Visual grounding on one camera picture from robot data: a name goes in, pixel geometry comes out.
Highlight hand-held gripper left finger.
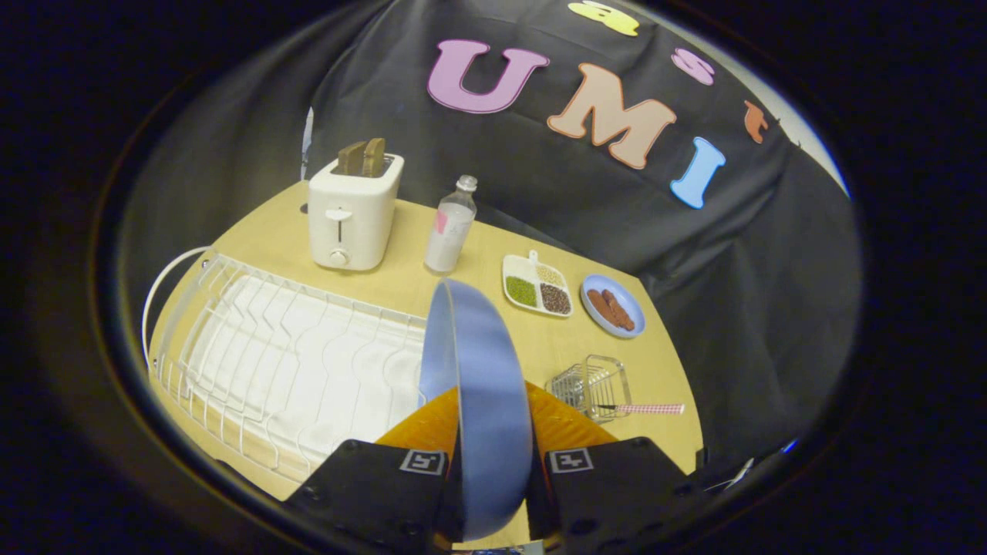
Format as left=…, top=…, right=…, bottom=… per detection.
left=284, top=388, right=464, bottom=555

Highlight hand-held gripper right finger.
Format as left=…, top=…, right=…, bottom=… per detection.
left=524, top=382, right=699, bottom=555

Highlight spoon with pink checked handle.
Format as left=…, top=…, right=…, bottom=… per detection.
left=594, top=402, right=686, bottom=417

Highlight metal wire basket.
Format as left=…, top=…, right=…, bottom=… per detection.
left=546, top=355, right=633, bottom=423

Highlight large blue plate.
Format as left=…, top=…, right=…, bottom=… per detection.
left=419, top=279, right=534, bottom=542

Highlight white wire dish rack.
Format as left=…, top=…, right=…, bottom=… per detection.
left=143, top=247, right=429, bottom=483

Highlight small blue plate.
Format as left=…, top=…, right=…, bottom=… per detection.
left=580, top=274, right=646, bottom=339

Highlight white divided dish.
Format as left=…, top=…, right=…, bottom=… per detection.
left=502, top=250, right=574, bottom=318

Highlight white drain tray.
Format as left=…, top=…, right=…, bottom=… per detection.
left=185, top=274, right=425, bottom=465

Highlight brown sausage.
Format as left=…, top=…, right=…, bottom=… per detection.
left=601, top=289, right=636, bottom=332
left=587, top=289, right=626, bottom=329

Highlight clear bottle with white contents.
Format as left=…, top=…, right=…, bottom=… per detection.
left=423, top=175, right=479, bottom=275

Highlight white toaster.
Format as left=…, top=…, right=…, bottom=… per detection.
left=308, top=152, right=405, bottom=271

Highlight black backdrop cloth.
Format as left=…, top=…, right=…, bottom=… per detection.
left=301, top=0, right=863, bottom=467

